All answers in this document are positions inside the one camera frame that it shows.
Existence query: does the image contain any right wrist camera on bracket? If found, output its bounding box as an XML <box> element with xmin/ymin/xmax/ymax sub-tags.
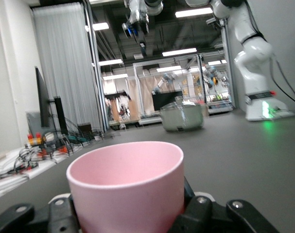
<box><xmin>121</xmin><ymin>22</ymin><xmax>138</xmax><ymax>39</ymax></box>

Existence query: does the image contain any tangled pile of cables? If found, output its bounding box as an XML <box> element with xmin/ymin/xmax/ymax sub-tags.
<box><xmin>0</xmin><ymin>116</ymin><xmax>102</xmax><ymax>182</ymax></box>

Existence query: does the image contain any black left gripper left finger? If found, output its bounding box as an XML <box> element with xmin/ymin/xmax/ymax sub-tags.
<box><xmin>0</xmin><ymin>193</ymin><xmax>80</xmax><ymax>233</ymax></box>

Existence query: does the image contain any pink cup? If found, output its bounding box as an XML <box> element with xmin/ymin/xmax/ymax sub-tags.
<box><xmin>66</xmin><ymin>141</ymin><xmax>185</xmax><ymax>233</ymax></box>

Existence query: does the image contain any black upright stand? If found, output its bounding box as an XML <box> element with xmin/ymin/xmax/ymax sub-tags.
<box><xmin>53</xmin><ymin>96</ymin><xmax>69</xmax><ymax>135</ymax></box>

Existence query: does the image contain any long ceiling light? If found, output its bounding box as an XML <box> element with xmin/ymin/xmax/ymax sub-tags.
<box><xmin>156</xmin><ymin>65</ymin><xmax>182</xmax><ymax>73</ymax></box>
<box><xmin>175</xmin><ymin>7</ymin><xmax>213</xmax><ymax>18</ymax></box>
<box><xmin>162</xmin><ymin>48</ymin><xmax>198</xmax><ymax>57</ymax></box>
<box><xmin>92</xmin><ymin>22</ymin><xmax>110</xmax><ymax>31</ymax></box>
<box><xmin>102</xmin><ymin>73</ymin><xmax>128</xmax><ymax>81</ymax></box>
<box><xmin>98</xmin><ymin>59</ymin><xmax>123</xmax><ymax>67</ymax></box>

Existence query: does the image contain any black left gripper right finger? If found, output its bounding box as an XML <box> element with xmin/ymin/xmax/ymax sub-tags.
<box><xmin>169</xmin><ymin>177</ymin><xmax>281</xmax><ymax>233</ymax></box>

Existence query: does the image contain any clear glass bowl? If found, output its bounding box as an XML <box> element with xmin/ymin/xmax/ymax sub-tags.
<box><xmin>161</xmin><ymin>96</ymin><xmax>203</xmax><ymax>113</ymax></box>

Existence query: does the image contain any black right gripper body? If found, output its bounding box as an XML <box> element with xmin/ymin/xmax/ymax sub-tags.
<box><xmin>129</xmin><ymin>4</ymin><xmax>150</xmax><ymax>34</ymax></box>

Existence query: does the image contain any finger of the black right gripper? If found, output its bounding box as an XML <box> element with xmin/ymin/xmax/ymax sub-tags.
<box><xmin>138</xmin><ymin>33</ymin><xmax>147</xmax><ymax>57</ymax></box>

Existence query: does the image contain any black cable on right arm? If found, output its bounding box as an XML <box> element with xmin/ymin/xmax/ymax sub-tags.
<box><xmin>244</xmin><ymin>0</ymin><xmax>295</xmax><ymax>108</ymax></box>

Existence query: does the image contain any grey pleated curtain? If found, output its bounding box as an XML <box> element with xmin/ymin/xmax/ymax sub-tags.
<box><xmin>32</xmin><ymin>2</ymin><xmax>102</xmax><ymax>132</ymax></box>

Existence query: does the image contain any pale green cooking pot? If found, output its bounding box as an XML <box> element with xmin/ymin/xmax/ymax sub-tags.
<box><xmin>160</xmin><ymin>105</ymin><xmax>205</xmax><ymax>133</ymax></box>

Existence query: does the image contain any orange and red connector block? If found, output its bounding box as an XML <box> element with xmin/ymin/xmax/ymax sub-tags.
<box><xmin>27</xmin><ymin>132</ymin><xmax>45</xmax><ymax>147</ymax></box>

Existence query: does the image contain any black flat monitor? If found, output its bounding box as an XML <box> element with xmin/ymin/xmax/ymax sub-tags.
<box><xmin>35</xmin><ymin>66</ymin><xmax>51</xmax><ymax>128</ymax></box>

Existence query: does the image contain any black background table box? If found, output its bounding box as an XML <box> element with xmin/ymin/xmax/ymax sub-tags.
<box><xmin>152</xmin><ymin>91</ymin><xmax>185</xmax><ymax>112</ymax></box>

